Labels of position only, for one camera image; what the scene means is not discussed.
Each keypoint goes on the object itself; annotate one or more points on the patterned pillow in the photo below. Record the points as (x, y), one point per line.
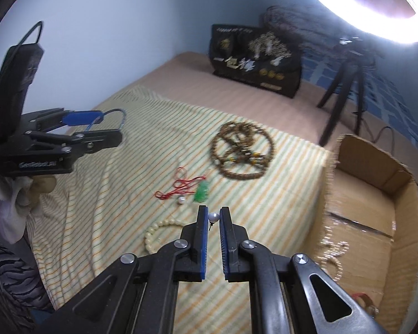
(292, 19)

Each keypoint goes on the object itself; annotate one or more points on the blue patterned blanket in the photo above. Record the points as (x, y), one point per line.
(386, 87)

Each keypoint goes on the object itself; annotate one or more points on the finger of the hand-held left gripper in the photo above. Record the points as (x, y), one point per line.
(104, 139)
(82, 117)

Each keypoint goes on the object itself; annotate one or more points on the striped cloth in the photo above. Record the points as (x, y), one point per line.
(125, 181)

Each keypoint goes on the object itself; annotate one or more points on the black tripod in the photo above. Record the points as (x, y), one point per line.
(338, 87)

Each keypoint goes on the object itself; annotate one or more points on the black printed bag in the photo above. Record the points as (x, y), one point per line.
(254, 66)

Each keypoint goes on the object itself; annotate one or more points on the person's left hand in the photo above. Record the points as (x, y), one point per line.
(43, 184)

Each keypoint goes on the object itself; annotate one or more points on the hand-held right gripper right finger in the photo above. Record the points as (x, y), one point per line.
(224, 247)

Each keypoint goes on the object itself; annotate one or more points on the cardboard box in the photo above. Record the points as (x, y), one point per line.
(369, 236)

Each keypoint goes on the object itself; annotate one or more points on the zebra print cloth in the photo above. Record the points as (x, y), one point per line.
(14, 278)

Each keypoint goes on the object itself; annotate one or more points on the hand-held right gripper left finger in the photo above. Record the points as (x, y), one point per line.
(202, 247)

